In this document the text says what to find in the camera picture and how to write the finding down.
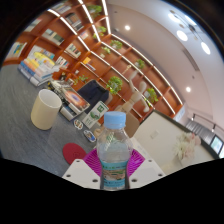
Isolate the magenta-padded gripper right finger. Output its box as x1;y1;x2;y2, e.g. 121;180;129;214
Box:
126;148;166;190

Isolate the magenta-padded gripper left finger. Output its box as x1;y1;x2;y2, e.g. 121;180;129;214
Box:
62;148;103;190

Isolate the clear blue-capped water bottle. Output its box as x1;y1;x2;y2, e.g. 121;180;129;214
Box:
96;111;134;191

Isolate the flat round red coaster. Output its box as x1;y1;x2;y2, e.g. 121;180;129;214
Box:
62;142;88;166

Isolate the small oval patterned badge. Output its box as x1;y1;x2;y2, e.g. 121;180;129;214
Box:
73;118;84;131
83;129;98;144

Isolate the white and pink flower bouquet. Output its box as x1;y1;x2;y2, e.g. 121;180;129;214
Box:
172;131;203;162

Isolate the green and white sign card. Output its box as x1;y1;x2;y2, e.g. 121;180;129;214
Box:
81;100;110;130

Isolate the cream cylindrical cup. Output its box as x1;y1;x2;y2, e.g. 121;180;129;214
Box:
30;88;63;131

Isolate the large book with orange cover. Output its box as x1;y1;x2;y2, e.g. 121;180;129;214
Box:
49;79;91;122

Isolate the wooden artist mannequin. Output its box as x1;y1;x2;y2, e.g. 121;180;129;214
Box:
114;71;151;116

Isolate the dark blue chair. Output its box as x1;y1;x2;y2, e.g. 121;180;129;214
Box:
76;79;111;106

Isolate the stack of colourful books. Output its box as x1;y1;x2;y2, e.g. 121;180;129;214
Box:
17;51;62;87

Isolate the round ceiling lights group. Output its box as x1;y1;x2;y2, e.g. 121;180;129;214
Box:
167;9;212;56

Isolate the wooden wall shelf unit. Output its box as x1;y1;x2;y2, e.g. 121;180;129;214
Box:
2;0;185;123

